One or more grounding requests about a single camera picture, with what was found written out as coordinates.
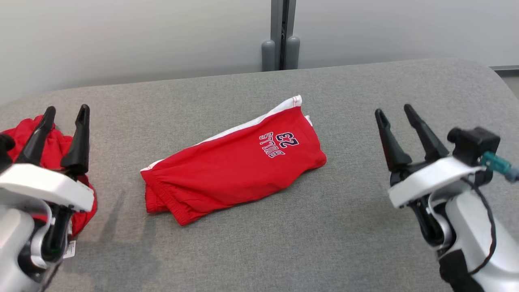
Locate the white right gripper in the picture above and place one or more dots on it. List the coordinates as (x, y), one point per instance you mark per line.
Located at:
(429, 178)

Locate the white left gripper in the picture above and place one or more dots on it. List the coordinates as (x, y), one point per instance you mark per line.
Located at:
(40, 184)

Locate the red basketball jersey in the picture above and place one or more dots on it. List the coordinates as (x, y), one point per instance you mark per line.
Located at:
(56, 150)

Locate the red basketball shorts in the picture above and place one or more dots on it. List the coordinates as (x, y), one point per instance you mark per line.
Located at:
(227, 170)

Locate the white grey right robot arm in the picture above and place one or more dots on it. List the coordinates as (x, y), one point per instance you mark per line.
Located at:
(470, 235)

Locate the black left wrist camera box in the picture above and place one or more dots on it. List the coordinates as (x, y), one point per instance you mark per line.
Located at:
(5, 152)

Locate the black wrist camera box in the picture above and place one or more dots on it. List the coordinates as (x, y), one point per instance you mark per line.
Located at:
(5, 152)
(472, 144)

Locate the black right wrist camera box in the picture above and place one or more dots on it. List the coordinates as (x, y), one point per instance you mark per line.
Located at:
(472, 144)

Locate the grey partition post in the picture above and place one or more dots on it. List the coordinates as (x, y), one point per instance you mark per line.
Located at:
(279, 36)

